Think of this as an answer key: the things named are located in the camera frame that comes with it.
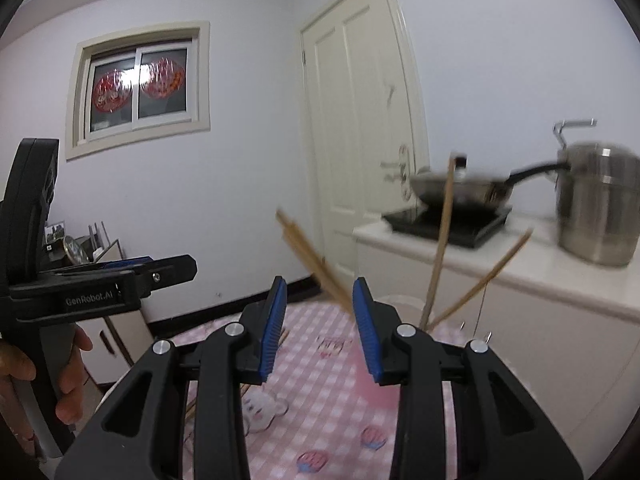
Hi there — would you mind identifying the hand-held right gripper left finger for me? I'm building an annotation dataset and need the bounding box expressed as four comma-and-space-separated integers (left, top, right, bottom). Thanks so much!
54, 276, 288, 480

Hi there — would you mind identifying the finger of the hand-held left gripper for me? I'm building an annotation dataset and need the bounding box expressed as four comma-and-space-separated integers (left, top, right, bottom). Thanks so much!
92, 256, 156, 274
132, 254, 199, 307

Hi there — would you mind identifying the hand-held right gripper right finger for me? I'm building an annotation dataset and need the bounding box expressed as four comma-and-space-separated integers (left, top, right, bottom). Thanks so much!
352, 277, 585, 480

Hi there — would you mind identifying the row of wooden chopsticks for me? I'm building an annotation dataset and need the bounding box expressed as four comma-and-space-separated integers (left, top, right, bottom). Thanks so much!
185, 329, 290, 420

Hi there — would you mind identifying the pink paper cup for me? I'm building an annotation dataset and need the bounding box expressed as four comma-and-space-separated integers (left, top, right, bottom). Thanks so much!
352, 294, 432, 411

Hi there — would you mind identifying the wooden chopstick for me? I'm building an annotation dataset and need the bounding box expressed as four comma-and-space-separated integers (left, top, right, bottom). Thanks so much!
427, 227, 535, 331
283, 227, 355, 313
420, 152, 458, 331
276, 208, 353, 311

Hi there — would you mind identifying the person's left hand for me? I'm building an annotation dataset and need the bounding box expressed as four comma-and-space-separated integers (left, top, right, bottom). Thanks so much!
0, 327, 94, 463

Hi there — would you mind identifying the wooden cabinet with white panel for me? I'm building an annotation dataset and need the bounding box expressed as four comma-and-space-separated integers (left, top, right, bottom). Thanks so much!
75, 237, 156, 386

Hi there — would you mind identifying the pink checkered tablecloth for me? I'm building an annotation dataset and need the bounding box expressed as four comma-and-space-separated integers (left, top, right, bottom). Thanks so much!
97, 302, 481, 480

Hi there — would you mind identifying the black induction cooktop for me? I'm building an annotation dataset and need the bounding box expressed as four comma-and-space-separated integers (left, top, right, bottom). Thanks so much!
382, 204, 513, 250

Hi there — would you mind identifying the sliding window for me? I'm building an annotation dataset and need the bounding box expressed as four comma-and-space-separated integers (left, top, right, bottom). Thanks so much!
65, 21, 212, 162

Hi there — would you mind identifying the red round window decoration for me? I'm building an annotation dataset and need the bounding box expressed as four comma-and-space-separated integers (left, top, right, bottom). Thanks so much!
141, 58, 185, 101
92, 71, 132, 113

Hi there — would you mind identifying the white counter cabinet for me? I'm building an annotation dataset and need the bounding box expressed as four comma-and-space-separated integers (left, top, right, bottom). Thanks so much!
352, 212, 640, 441

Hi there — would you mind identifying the glass wok lid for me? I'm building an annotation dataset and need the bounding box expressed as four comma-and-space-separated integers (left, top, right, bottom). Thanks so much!
410, 152, 506, 186

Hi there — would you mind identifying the cream panel door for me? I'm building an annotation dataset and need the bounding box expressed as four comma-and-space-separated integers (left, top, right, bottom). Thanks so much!
299, 0, 431, 306

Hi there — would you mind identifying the stainless steel steamer pot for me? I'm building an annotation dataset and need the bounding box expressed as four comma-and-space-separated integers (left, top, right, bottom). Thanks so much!
552, 119, 640, 267

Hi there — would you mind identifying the metal door handle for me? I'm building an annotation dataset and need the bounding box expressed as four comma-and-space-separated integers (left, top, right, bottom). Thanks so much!
380, 144, 416, 196

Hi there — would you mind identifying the steel wok with black handle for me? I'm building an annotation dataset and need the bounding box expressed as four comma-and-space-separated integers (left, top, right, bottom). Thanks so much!
409, 160, 571, 211

